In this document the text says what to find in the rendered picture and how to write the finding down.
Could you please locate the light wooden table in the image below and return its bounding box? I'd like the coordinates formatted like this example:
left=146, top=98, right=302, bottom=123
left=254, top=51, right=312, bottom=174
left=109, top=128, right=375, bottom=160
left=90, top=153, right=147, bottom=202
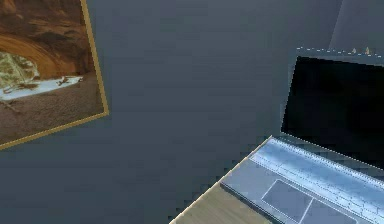
left=169, top=135, right=274, bottom=224

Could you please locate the gold framed landscape picture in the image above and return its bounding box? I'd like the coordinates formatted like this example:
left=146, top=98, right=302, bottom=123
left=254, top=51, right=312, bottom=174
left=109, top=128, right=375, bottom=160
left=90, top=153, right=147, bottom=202
left=0, top=0, right=110, bottom=151

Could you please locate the grey open laptop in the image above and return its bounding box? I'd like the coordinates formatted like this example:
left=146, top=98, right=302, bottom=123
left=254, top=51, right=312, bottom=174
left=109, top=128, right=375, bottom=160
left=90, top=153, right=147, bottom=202
left=220, top=47, right=384, bottom=224

